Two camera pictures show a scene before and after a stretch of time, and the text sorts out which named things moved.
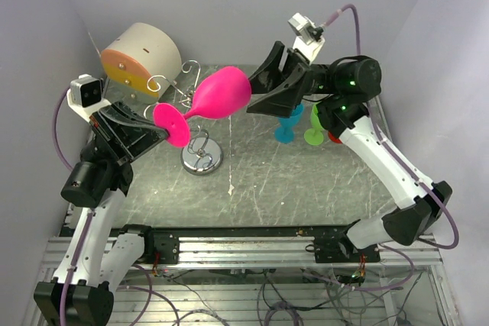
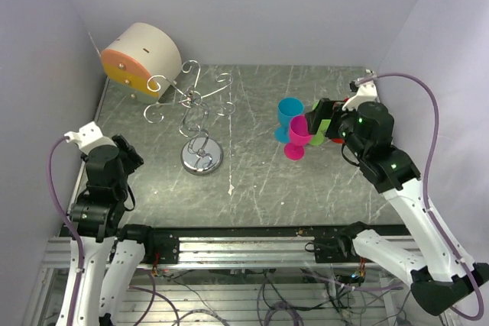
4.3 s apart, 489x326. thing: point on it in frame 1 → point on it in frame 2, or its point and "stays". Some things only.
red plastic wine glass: [334, 139] stays
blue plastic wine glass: [285, 133] stays
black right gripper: [280, 91] → [325, 110]
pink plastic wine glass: [224, 95] → [299, 135]
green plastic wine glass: [315, 136] stays
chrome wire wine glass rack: [201, 153] stays
